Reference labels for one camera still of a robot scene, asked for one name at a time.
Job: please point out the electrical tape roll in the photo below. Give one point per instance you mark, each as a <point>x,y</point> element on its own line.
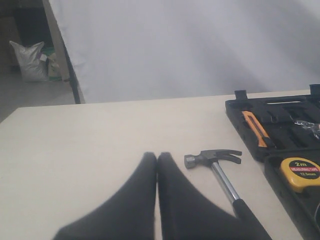
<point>314,128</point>

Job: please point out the black backdrop stand pole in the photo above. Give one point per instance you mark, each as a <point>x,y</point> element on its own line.
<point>66,69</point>

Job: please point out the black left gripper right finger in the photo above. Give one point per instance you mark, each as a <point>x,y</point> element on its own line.
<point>188,215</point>

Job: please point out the white backdrop cloth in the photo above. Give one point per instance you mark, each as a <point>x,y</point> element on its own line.
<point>128,50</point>

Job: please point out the steel claw hammer black grip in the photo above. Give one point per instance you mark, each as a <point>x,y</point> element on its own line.
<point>210,159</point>

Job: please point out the black plastic tool case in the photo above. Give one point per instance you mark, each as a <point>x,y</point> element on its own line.
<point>277,115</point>

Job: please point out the white sack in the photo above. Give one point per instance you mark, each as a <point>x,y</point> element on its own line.
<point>31,63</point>

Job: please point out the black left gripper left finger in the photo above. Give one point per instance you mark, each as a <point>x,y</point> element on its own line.
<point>128,215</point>

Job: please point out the yellow tape measure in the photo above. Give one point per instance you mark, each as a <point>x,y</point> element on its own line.
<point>300,173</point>

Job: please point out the orange utility knife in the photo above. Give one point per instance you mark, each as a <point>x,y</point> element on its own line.
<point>263,139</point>

